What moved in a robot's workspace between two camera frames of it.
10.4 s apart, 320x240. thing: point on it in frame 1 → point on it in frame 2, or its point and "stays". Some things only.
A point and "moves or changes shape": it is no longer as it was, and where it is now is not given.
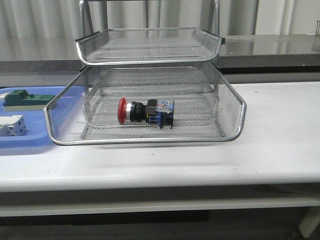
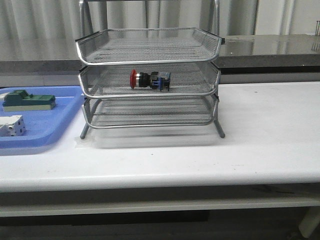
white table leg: (310, 221) stays
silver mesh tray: (123, 104) moves or changes shape
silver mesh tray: (122, 46) stays
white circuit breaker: (12, 125) stays
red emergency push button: (160, 112) → (157, 80)
